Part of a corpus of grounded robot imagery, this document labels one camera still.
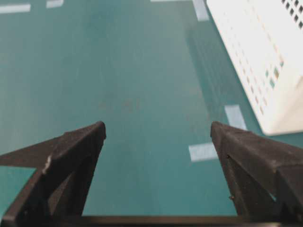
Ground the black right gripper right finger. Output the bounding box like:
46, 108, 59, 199
216, 131, 303, 226

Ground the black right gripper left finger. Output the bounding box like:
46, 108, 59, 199
0, 121, 106, 227

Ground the top-right tape corner marker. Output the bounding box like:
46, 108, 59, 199
188, 105, 247, 163

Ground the white perforated plastic basket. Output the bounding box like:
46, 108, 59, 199
207, 0, 303, 136

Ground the top-left tape corner marker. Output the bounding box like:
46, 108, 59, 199
150, 0, 209, 22

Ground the small left tape piece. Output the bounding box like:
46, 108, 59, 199
46, 0, 64, 9

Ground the bottom-left tape corner marker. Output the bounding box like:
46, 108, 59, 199
0, 3, 31, 14

